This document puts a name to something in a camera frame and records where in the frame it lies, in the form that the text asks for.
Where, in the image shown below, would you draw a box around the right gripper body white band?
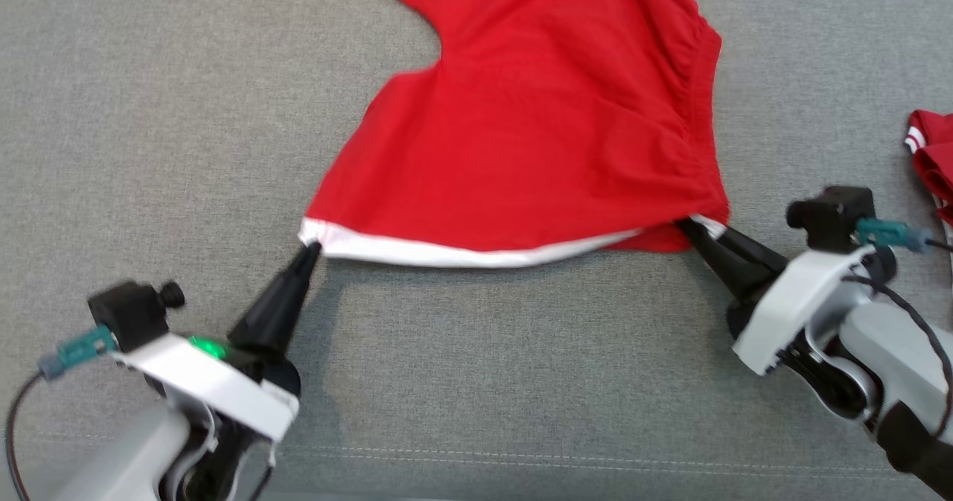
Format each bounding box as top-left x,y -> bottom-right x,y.
726,246 -> 876,418

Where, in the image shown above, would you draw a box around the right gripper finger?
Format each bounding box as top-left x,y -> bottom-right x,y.
678,220 -> 768,301
721,226 -> 788,278

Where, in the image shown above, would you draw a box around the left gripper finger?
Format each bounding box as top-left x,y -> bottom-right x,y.
227,243 -> 315,347
261,244 -> 322,358

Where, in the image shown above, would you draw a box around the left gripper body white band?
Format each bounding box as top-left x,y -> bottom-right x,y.
112,330 -> 302,501

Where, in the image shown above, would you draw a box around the red and white t-shirt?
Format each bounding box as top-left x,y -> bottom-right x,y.
904,110 -> 953,228

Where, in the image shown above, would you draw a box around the red shorts with white trim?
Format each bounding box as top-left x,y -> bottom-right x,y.
298,0 -> 730,269

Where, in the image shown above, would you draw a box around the right teal cable connector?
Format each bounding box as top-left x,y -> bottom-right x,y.
856,217 -> 933,256

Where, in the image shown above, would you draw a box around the teal cable connector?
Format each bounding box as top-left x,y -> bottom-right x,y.
39,325 -> 118,381
856,217 -> 933,256

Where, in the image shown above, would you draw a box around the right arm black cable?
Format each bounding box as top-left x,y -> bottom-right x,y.
841,274 -> 953,442

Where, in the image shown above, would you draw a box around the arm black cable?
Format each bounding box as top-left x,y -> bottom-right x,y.
4,371 -> 47,501
841,274 -> 953,442

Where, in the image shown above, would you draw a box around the left teal cable connector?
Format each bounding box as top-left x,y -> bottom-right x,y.
39,325 -> 118,381

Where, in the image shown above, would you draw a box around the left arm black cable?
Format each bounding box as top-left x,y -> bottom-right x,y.
4,371 -> 47,501

